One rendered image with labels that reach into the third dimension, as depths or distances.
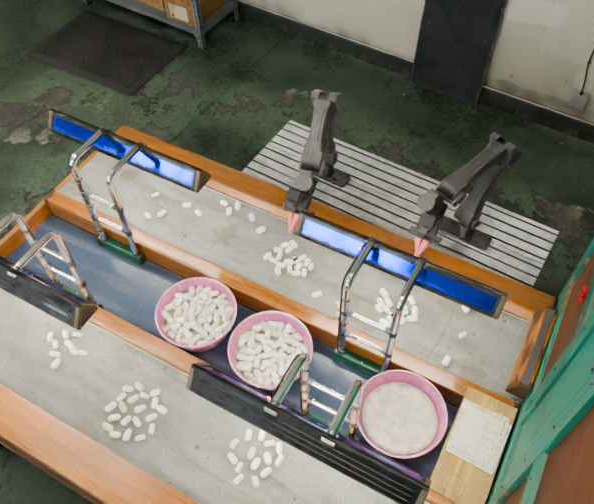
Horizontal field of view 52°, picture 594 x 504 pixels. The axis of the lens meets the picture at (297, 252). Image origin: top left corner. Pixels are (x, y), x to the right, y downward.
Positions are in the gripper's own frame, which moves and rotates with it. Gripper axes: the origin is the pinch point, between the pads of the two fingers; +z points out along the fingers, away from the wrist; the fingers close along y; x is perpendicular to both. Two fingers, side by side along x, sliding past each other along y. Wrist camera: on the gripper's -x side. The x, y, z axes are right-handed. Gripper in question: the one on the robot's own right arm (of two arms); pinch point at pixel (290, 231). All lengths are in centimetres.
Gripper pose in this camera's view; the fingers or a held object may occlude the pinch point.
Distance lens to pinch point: 212.2
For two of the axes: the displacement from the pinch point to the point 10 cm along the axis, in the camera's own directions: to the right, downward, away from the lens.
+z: -3.5, 9.3, 1.2
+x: 3.2, 0.0, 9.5
